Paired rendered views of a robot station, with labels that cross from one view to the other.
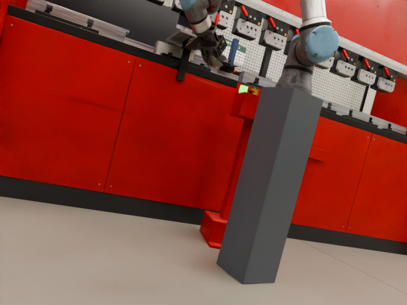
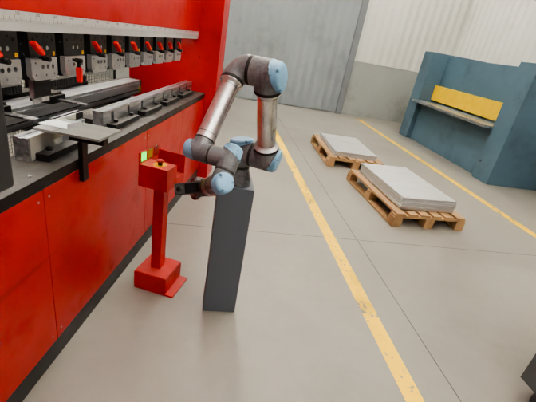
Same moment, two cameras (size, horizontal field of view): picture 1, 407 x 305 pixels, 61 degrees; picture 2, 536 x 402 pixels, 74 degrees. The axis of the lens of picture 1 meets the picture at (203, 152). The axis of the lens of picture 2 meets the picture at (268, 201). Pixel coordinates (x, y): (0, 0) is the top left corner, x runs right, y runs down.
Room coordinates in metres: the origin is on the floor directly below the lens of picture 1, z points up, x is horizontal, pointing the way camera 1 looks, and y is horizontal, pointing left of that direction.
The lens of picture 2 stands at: (0.62, 1.19, 1.46)
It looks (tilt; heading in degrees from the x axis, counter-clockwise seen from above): 24 degrees down; 293
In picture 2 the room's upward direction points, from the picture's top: 11 degrees clockwise
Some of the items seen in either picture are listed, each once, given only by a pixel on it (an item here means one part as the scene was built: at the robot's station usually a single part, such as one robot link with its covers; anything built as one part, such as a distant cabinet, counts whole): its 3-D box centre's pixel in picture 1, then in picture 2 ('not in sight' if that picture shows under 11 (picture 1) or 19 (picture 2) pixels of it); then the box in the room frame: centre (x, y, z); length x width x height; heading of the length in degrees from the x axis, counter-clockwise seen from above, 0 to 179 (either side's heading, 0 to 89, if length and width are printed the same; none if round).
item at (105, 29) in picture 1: (79, 23); not in sight; (1.83, 0.79, 0.92); 0.50 x 0.06 x 0.10; 112
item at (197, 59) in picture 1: (186, 60); (53, 136); (2.06, 0.23, 0.92); 0.39 x 0.06 x 0.10; 112
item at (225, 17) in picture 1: (218, 11); (65, 53); (2.10, 0.12, 1.26); 0.15 x 0.09 x 0.17; 112
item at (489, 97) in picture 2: not in sight; (476, 112); (0.12, -6.52, 0.88); 3.00 x 1.35 x 1.75; 124
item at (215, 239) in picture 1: (225, 230); (161, 274); (1.81, -0.21, 0.06); 0.25 x 0.20 x 0.12; 14
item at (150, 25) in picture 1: (131, 26); not in sight; (2.42, 0.69, 1.12); 1.13 x 0.02 x 0.44; 112
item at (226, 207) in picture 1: (238, 169); (159, 226); (1.84, -0.20, 0.39); 0.06 x 0.06 x 0.54; 14
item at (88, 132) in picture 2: (188, 40); (79, 129); (1.90, 0.23, 1.00); 0.26 x 0.18 x 0.01; 22
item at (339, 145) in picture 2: not in sight; (346, 145); (1.78, -4.20, 0.17); 1.01 x 0.64 x 0.06; 122
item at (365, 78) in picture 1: (364, 71); (163, 49); (2.56, -0.99, 1.26); 0.15 x 0.09 x 0.17; 112
